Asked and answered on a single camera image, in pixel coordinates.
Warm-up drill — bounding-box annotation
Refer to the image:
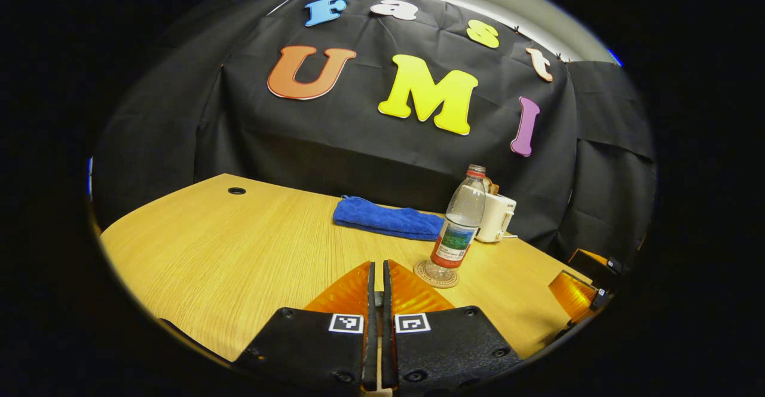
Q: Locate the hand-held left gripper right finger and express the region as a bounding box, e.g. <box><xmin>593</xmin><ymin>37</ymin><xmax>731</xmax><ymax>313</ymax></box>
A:
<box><xmin>382</xmin><ymin>259</ymin><xmax>525</xmax><ymax>395</ymax></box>

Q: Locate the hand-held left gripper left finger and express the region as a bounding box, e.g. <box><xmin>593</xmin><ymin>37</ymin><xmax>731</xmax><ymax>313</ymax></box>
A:
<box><xmin>232</xmin><ymin>261</ymin><xmax>379</xmax><ymax>393</ymax></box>

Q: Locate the round coaster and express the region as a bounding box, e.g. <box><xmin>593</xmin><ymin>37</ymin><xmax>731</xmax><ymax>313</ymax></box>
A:
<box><xmin>413</xmin><ymin>259</ymin><xmax>460</xmax><ymax>289</ymax></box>

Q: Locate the clear water bottle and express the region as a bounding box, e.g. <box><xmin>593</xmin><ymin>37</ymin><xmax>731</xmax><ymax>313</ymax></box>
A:
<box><xmin>430</xmin><ymin>164</ymin><xmax>488</xmax><ymax>283</ymax></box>

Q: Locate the white toaster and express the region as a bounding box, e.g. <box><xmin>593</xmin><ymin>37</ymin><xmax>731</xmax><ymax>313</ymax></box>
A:
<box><xmin>476</xmin><ymin>191</ymin><xmax>518</xmax><ymax>243</ymax></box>

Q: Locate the blue towel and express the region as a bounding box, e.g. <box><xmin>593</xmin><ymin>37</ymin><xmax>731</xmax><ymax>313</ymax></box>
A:
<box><xmin>333</xmin><ymin>196</ymin><xmax>445</xmax><ymax>242</ymax></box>

